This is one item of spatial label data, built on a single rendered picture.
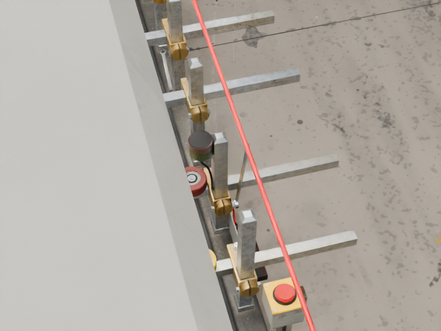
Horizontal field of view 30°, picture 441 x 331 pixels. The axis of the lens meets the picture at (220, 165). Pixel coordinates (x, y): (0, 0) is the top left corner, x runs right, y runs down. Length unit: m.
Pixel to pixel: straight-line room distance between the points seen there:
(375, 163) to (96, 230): 3.17
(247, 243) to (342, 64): 1.94
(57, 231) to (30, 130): 0.04
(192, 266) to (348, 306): 2.69
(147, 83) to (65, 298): 0.21
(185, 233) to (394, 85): 3.36
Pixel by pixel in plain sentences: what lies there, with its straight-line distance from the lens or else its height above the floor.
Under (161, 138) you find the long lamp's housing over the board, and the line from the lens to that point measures 0.40.
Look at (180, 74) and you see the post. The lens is 2.53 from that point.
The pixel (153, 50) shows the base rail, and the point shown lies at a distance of 2.80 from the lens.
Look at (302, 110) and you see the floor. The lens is 3.55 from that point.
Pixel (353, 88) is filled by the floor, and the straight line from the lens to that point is 3.66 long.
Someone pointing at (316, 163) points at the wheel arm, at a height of 0.86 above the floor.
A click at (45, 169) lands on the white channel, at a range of 0.27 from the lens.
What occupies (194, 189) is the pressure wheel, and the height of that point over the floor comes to 0.91.
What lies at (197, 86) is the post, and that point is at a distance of 2.21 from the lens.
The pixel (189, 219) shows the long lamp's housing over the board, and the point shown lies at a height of 2.36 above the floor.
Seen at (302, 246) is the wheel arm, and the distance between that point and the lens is 2.14.
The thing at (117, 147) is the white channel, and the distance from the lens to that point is 0.27.
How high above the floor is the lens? 2.67
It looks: 53 degrees down
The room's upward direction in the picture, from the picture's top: straight up
